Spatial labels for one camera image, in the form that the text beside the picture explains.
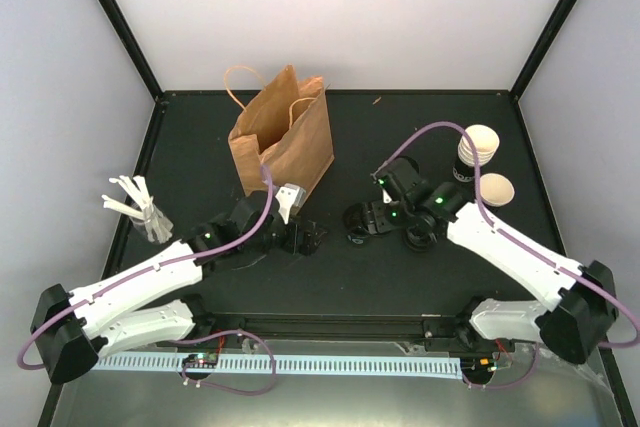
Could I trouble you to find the black cup with coffee beans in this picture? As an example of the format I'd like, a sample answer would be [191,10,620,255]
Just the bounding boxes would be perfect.
[342,203,371,248]

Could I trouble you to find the brown paper bag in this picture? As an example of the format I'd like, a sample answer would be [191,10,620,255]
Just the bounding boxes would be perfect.
[223,65,335,201]

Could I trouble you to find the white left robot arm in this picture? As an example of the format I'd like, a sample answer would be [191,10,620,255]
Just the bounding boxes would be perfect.
[29,188,327,385]

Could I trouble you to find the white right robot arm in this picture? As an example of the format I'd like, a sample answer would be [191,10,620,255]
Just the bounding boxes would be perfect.
[367,157,619,365]

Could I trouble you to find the single black paper cup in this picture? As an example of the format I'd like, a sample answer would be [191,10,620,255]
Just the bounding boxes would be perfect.
[480,173,515,208]

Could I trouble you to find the stack of black paper cups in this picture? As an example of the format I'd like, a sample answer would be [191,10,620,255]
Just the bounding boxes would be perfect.
[453,124,500,183]

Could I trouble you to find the white wooden stirrers in glass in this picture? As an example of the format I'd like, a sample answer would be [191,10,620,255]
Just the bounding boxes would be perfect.
[101,175,173,245]

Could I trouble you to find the left small circuit board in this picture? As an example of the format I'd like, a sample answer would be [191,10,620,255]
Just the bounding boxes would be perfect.
[182,353,219,369]

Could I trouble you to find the small circuit board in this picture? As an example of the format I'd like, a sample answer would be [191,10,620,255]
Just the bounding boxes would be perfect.
[461,356,513,374]
[182,353,219,369]

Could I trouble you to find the right small circuit board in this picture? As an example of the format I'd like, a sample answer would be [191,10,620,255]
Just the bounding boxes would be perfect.
[461,356,513,374]

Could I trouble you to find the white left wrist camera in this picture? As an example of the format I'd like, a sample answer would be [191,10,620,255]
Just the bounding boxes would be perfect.
[275,183,306,224]

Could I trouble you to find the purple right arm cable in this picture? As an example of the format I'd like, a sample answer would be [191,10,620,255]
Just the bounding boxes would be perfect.
[372,120,640,391]

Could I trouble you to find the white slotted cable duct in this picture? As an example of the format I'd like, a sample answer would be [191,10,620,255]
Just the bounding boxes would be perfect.
[93,352,462,380]

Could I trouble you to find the black front aluminium rail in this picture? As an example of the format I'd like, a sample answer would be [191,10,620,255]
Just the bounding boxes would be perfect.
[188,312,480,350]

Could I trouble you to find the black frame post right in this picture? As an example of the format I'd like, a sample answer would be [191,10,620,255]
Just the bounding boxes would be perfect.
[509,0,578,101]

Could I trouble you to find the black frame post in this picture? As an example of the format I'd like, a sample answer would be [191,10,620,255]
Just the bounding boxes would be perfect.
[509,0,578,101]
[97,0,163,101]

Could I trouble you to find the black frame post left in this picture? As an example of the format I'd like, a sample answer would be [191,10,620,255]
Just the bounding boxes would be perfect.
[97,0,163,101]

